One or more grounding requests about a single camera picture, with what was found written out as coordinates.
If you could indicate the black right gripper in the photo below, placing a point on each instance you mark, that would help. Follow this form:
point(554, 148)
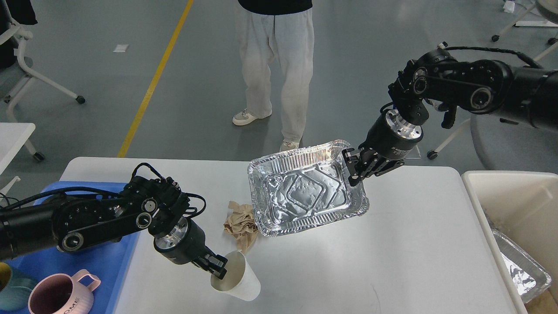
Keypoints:
point(388, 142)

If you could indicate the crumpled brown paper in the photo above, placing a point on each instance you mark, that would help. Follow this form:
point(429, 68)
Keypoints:
point(241, 225)

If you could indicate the clear floor plate right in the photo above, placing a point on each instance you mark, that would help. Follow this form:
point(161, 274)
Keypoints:
point(414, 153)

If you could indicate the white chair legs top right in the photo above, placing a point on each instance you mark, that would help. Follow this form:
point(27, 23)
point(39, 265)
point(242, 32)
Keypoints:
point(530, 26)

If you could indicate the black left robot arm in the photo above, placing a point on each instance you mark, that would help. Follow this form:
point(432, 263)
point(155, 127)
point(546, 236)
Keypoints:
point(77, 218)

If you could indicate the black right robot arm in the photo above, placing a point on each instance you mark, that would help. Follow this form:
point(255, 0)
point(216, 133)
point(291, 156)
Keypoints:
point(521, 94)

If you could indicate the aluminium foil tray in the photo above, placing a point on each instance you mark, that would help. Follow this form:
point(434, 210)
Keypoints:
point(300, 189)

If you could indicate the beige plastic bin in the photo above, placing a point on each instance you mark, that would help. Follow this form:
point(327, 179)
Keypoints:
point(523, 205)

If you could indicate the white side table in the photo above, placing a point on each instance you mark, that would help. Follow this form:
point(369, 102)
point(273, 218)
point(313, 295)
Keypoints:
point(14, 136)

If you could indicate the white paper cup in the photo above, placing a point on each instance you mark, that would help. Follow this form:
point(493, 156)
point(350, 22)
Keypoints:
point(239, 281)

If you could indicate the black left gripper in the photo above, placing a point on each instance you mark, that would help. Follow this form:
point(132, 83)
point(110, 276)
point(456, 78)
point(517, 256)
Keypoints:
point(186, 244)

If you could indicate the blue plastic tray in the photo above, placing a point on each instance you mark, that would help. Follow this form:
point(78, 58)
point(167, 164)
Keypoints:
point(108, 261)

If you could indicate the pink ribbed HOME mug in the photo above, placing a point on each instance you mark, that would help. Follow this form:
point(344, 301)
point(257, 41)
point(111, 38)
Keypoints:
point(61, 293)

